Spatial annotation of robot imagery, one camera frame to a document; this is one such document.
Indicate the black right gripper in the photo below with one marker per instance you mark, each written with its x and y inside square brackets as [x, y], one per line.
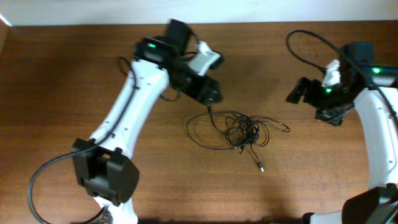
[327, 115]

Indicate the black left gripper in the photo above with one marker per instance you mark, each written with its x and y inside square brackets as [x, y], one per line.
[205, 90]

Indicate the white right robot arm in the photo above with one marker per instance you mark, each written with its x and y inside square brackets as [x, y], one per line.
[354, 81]

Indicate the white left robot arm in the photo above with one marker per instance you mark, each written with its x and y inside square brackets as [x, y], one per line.
[103, 164]

